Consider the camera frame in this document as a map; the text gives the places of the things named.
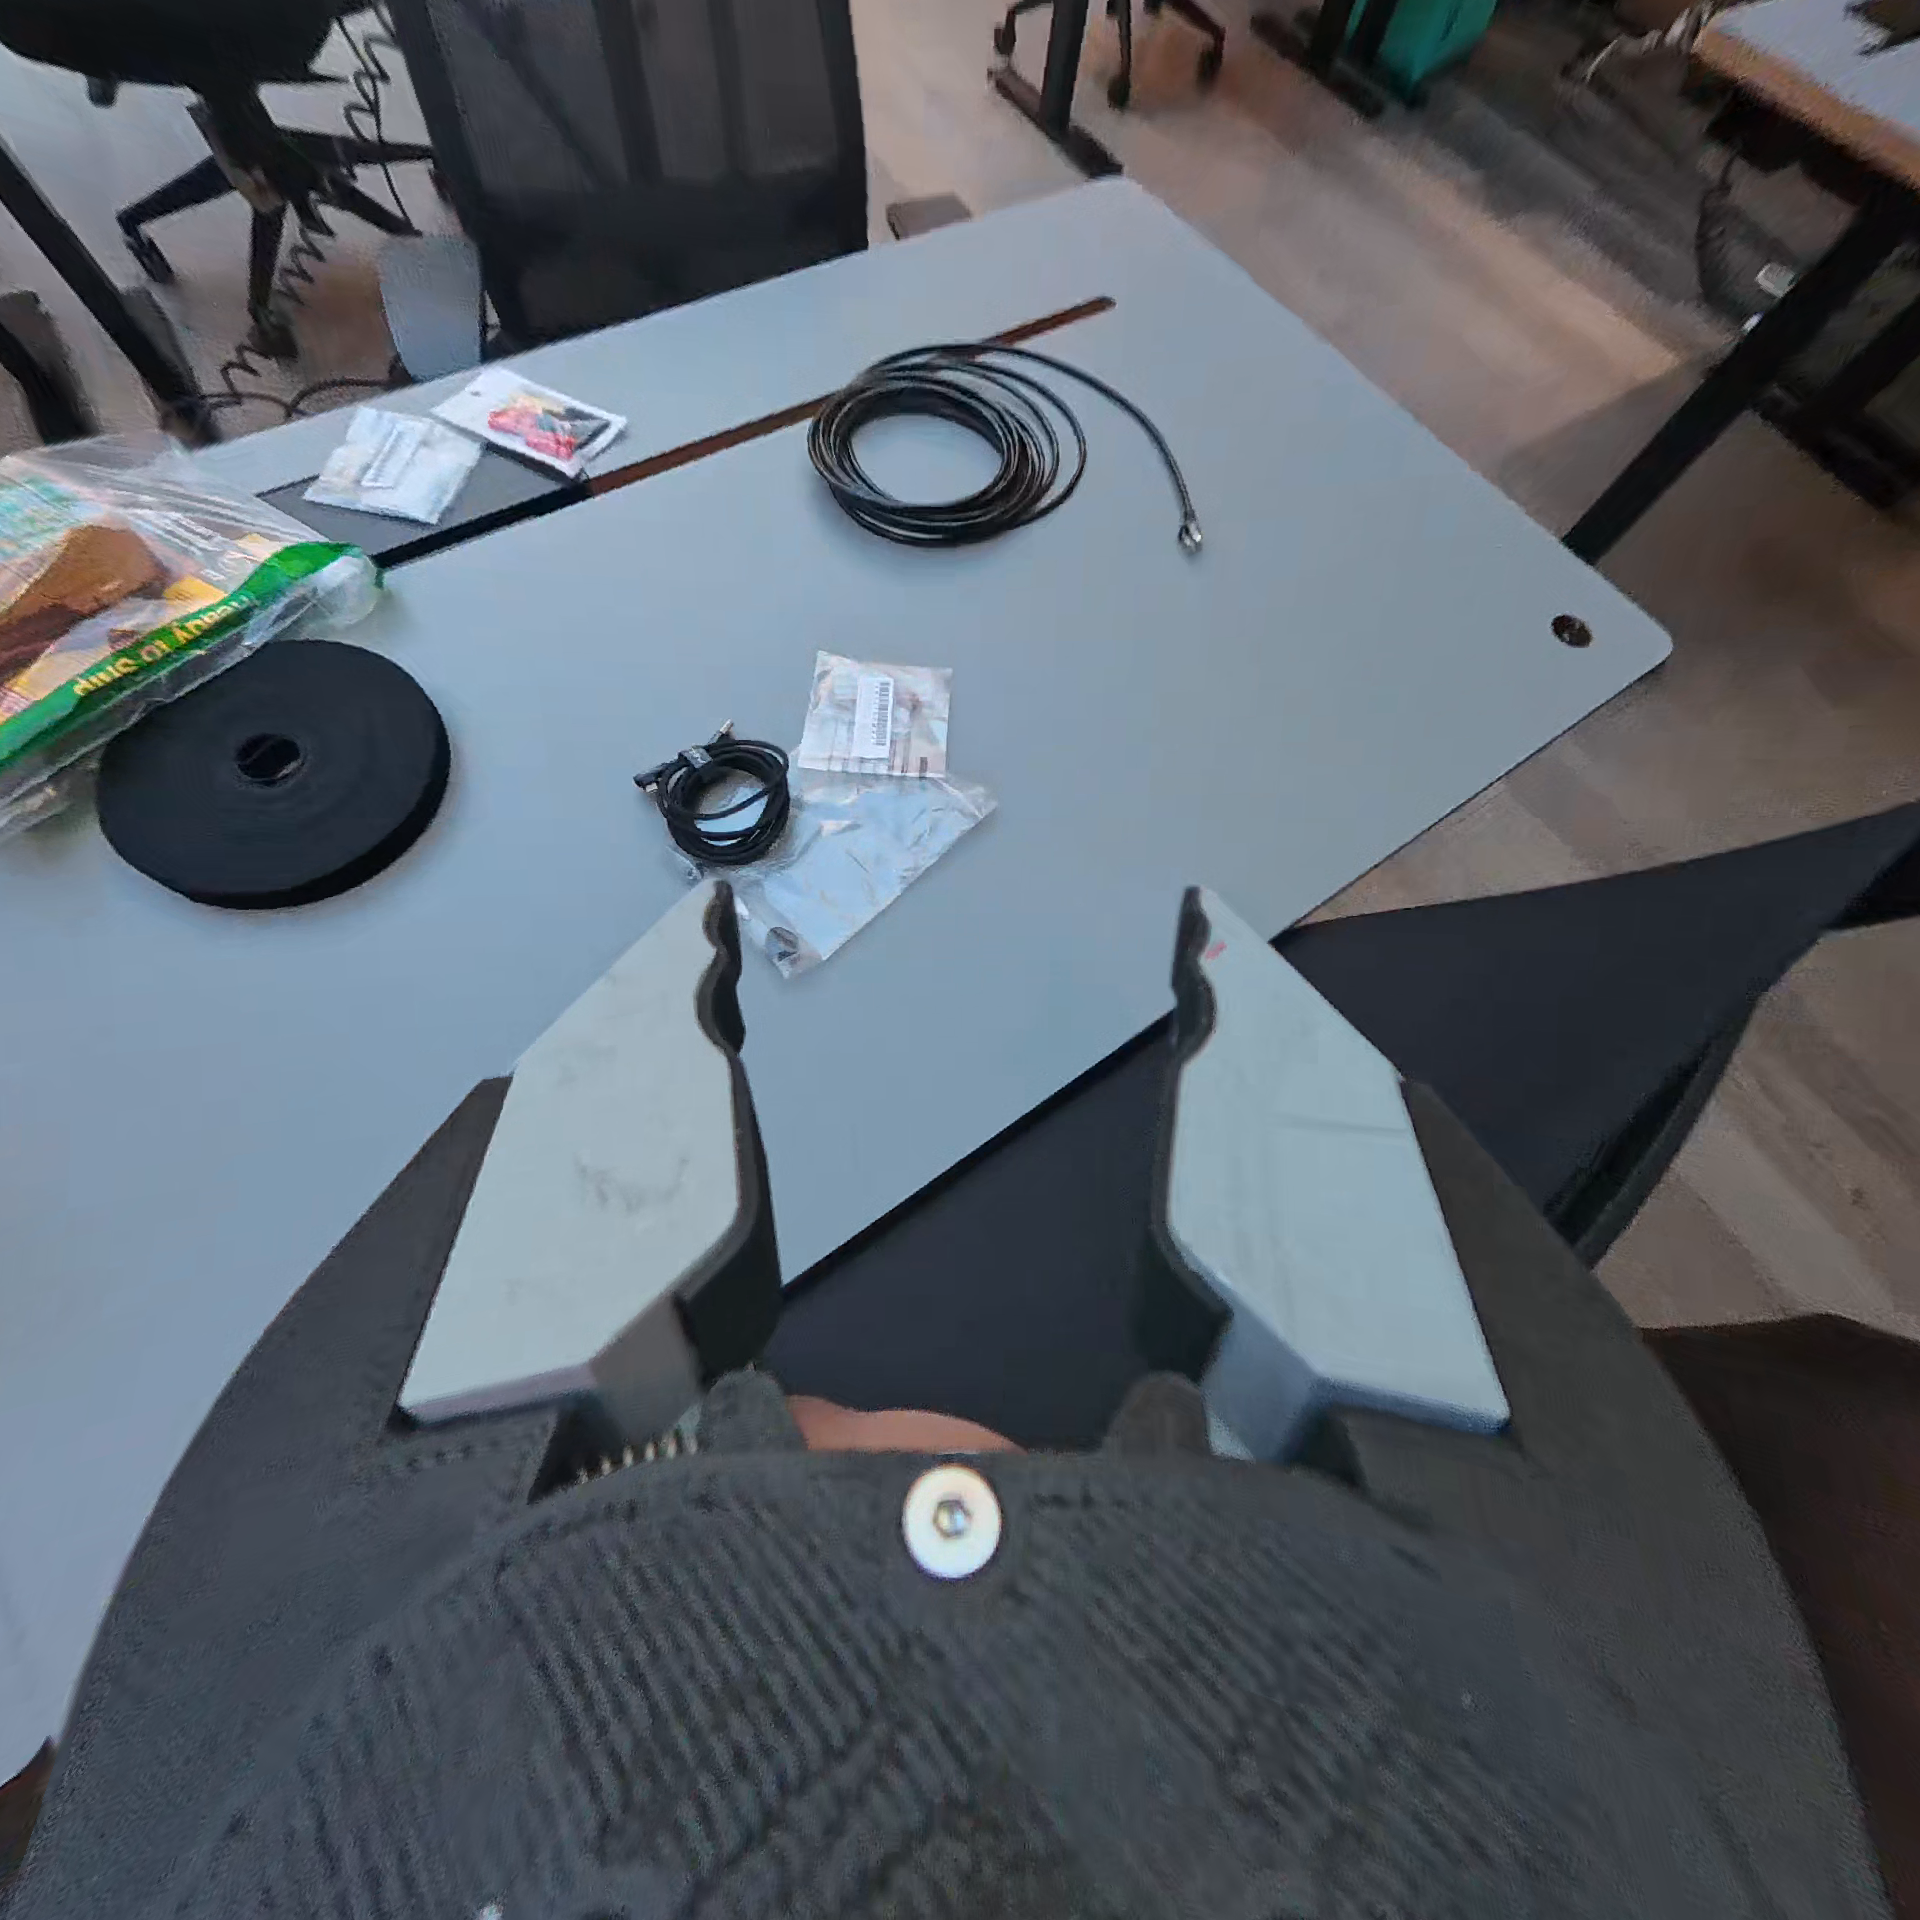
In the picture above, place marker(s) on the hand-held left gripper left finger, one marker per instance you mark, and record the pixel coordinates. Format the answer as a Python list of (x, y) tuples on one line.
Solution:
[(600, 1214)]

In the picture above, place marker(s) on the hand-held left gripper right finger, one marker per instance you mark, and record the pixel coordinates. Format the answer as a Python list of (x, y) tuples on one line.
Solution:
[(1320, 1214)]

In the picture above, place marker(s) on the crinkled clear plastic bag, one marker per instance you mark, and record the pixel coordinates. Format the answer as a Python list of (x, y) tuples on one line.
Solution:
[(869, 855)]

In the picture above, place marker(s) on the grey desk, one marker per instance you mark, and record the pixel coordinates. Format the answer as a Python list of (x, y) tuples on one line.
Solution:
[(1049, 675)]

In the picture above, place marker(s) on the black hook-and-loop tape roll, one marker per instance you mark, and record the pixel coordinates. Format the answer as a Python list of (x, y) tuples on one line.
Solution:
[(359, 810)]

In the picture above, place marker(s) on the clear packet with barcode label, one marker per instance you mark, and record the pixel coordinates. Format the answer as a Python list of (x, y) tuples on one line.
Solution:
[(878, 715)]

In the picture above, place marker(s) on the clear bag with green strip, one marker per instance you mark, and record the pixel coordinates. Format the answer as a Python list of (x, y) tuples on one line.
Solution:
[(135, 599)]

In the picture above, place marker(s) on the small clear bag tiny parts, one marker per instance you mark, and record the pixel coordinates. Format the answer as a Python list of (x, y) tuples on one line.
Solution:
[(389, 464)]

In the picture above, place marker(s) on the small bag with red item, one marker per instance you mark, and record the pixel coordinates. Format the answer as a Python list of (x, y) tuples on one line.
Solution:
[(533, 422)]

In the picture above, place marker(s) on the grey chair back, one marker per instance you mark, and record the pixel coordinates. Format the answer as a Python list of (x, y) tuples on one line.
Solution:
[(430, 308)]

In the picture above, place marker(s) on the teal storage bin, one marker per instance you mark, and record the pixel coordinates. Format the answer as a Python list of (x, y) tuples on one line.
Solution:
[(1425, 45)]

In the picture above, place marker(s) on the white table with wooden edge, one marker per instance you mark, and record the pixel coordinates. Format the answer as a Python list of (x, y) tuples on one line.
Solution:
[(1816, 77)]

